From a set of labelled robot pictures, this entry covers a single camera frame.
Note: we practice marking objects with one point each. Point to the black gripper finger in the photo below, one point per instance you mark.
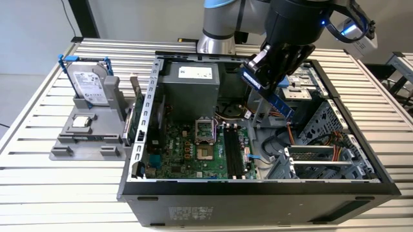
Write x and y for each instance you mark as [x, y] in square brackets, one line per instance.
[298, 58]
[267, 72]

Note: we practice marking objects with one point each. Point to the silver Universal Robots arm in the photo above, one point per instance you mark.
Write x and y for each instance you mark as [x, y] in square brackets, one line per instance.
[219, 21]

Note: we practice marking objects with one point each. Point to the black RAM slot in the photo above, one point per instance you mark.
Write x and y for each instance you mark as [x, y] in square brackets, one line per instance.
[228, 154]
[238, 154]

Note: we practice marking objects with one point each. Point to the blue drive bay latch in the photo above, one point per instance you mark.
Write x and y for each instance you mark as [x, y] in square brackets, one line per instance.
[283, 83]

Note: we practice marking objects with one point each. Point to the metal drive cage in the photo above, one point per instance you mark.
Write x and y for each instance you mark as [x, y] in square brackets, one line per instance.
[296, 95]

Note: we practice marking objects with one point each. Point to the black round speaker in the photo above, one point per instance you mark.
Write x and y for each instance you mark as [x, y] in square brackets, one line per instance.
[234, 111]

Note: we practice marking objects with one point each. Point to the grey Dell power supply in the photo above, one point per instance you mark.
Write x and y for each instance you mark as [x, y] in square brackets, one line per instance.
[189, 96]

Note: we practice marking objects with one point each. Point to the thin metal locking lever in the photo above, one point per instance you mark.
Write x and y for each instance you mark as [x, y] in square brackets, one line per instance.
[213, 133]

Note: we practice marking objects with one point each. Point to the CPU socket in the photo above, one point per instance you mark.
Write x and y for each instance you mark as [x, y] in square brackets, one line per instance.
[204, 153]

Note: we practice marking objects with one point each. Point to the metal disk bay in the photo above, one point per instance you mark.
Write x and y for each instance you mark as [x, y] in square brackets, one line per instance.
[319, 163]

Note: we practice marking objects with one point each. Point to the green graphics card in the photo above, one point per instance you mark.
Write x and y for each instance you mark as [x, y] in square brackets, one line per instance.
[137, 108]

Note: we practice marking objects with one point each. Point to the green motherboard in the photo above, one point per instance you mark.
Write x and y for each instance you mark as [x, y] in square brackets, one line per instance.
[180, 166]

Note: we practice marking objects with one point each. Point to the teal expansion slot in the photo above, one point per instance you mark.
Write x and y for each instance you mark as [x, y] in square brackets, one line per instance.
[155, 162]

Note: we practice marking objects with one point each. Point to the black open PC case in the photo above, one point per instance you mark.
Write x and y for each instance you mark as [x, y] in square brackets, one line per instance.
[258, 207]

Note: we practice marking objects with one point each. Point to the hard disk in blue carrier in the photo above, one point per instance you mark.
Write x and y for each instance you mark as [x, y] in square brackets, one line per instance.
[87, 84]

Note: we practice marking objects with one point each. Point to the silver CPU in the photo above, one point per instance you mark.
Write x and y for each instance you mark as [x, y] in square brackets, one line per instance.
[80, 121]

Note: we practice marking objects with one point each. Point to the grey plastic parts rack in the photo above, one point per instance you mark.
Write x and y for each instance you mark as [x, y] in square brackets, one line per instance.
[87, 154]

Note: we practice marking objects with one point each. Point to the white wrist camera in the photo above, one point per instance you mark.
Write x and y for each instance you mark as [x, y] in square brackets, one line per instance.
[363, 46]

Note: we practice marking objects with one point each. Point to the aluminium frame cart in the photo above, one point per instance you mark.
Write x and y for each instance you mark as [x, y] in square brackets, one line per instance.
[398, 59]

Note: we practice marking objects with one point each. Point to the black upright post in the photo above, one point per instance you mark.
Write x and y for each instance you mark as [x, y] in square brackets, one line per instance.
[85, 19]

